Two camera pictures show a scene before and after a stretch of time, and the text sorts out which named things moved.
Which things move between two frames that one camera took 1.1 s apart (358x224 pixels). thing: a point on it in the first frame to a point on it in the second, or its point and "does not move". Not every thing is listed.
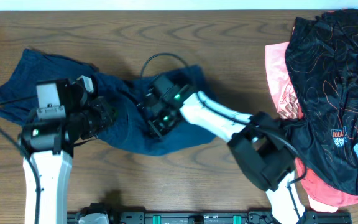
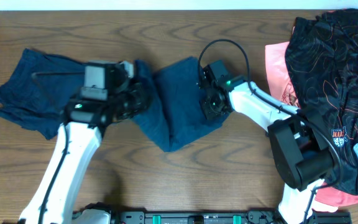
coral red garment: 323,194 does not move
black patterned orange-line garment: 332,60 does not move
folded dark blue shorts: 16,95 does not move
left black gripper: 99,105 to 135,91
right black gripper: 154,121 to 209,114
